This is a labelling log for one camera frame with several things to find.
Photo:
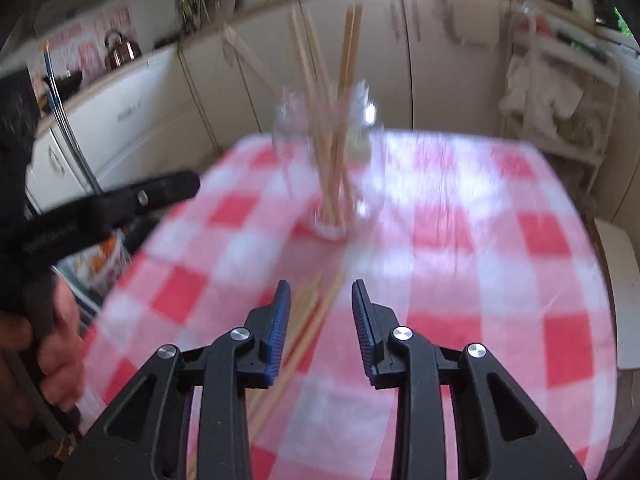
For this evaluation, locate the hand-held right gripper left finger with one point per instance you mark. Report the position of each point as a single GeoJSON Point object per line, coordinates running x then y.
{"type": "Point", "coordinates": [277, 335]}

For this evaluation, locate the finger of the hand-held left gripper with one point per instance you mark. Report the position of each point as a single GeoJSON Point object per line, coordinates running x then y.
{"type": "Point", "coordinates": [125, 200]}
{"type": "Point", "coordinates": [137, 232]}

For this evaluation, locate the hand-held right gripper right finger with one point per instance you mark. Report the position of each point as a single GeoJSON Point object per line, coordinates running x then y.
{"type": "Point", "coordinates": [362, 335]}

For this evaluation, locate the glass jar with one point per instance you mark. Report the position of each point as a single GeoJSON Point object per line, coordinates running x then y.
{"type": "Point", "coordinates": [295, 125]}

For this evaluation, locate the bundle of wooden chopsticks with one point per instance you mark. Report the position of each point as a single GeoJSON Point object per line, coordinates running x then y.
{"type": "Point", "coordinates": [347, 85]}

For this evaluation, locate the person's left hand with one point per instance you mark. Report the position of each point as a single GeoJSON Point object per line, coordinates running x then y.
{"type": "Point", "coordinates": [67, 360]}

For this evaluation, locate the bag of oranges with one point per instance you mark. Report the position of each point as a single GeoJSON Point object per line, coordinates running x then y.
{"type": "Point", "coordinates": [100, 260]}

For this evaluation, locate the black wok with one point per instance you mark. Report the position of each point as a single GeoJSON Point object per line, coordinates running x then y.
{"type": "Point", "coordinates": [67, 85]}

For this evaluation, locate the red checkered plastic tablecloth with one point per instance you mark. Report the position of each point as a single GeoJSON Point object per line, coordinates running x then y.
{"type": "Point", "coordinates": [450, 285]}

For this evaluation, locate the metal kettle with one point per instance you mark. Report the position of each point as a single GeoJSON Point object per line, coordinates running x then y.
{"type": "Point", "coordinates": [121, 52]}

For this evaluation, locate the white stool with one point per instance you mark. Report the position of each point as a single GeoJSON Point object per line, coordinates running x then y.
{"type": "Point", "coordinates": [622, 290]}

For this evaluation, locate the white door base cabinet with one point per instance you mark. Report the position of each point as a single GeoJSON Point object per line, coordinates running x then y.
{"type": "Point", "coordinates": [415, 70]}

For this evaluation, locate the white plastic bag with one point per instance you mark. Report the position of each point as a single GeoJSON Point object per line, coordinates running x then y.
{"type": "Point", "coordinates": [540, 92]}

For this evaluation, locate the white hanging bin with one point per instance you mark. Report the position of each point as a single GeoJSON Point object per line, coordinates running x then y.
{"type": "Point", "coordinates": [475, 15]}

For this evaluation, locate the white trolley cart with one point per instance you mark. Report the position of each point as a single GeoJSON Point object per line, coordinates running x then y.
{"type": "Point", "coordinates": [600, 85]}

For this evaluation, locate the pink wall poster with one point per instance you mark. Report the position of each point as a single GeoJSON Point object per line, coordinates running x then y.
{"type": "Point", "coordinates": [107, 25]}

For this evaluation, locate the wall utensil rack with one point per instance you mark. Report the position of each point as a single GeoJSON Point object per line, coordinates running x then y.
{"type": "Point", "coordinates": [200, 0]}

